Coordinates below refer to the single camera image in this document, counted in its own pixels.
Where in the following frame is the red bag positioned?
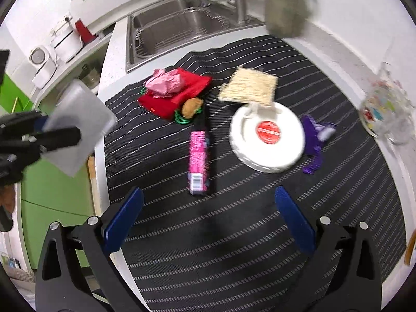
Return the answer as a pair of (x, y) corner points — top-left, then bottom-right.
(137, 68), (213, 119)

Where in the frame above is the black striped mat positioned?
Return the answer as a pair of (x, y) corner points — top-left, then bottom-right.
(97, 37), (407, 312)

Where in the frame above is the brown bread roll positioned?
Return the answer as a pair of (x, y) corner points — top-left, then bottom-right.
(181, 98), (204, 118)

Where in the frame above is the translucent lidded storage container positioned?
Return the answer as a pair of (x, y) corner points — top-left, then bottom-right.
(263, 0), (313, 38)

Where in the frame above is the pink patterned box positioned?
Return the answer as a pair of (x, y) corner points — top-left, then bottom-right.
(187, 131), (217, 197)

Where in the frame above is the green cord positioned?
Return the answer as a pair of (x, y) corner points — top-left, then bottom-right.
(174, 108), (204, 125)

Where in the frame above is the red plastic cup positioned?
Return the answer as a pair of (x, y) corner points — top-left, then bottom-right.
(75, 19), (98, 44)

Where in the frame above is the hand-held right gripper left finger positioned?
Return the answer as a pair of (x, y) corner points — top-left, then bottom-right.
(35, 187), (145, 312)

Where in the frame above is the person's left hand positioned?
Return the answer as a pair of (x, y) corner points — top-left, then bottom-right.
(0, 185), (15, 214)

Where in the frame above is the dry instant noodle block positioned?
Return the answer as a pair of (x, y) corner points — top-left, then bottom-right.
(218, 67), (279, 106)

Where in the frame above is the steel steamer pot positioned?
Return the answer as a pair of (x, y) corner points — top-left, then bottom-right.
(79, 66), (100, 88)

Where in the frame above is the white rice cooker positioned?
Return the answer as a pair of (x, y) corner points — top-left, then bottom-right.
(50, 16), (86, 63)

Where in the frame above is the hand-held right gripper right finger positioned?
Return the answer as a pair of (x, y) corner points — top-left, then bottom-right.
(275, 186), (382, 312)

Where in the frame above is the translucent plastic lid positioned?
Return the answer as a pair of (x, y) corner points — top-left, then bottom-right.
(42, 79), (118, 178)

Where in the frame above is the glass mug with colourful print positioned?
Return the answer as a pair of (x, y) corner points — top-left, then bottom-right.
(357, 62), (415, 145)

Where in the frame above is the white kitchen appliance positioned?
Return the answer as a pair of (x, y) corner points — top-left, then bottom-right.
(29, 45), (59, 89)

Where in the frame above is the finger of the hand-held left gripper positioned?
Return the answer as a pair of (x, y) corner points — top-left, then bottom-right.
(21, 128), (82, 157)
(0, 110), (50, 131)

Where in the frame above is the pink wrapper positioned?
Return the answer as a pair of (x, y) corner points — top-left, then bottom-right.
(145, 69), (183, 99)

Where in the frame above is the green kitchen cabinet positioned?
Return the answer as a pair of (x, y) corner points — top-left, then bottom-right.
(0, 71), (98, 270)

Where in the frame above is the steel sink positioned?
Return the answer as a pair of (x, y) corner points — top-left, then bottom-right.
(125, 0), (264, 74)

